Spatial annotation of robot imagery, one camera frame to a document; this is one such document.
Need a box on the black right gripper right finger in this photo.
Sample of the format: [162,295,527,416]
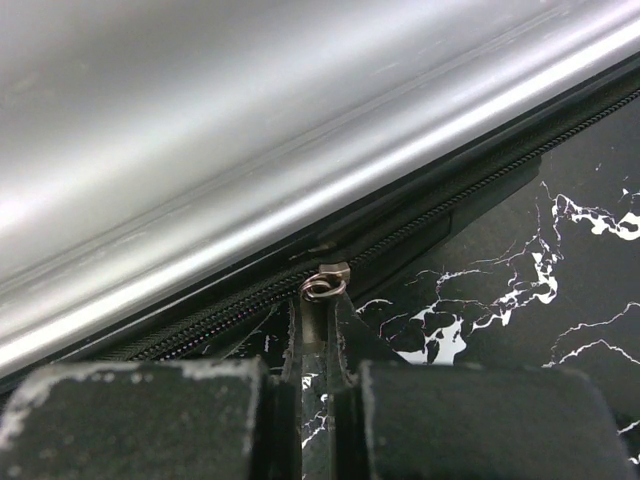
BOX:
[327,294,635,479]

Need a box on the metal zipper pull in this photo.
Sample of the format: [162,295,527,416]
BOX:
[299,262,351,302]

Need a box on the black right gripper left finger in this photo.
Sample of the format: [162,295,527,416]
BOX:
[1,300,302,479]

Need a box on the space astronaut hard-shell suitcase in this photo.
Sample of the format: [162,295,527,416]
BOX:
[0,0,640,396]

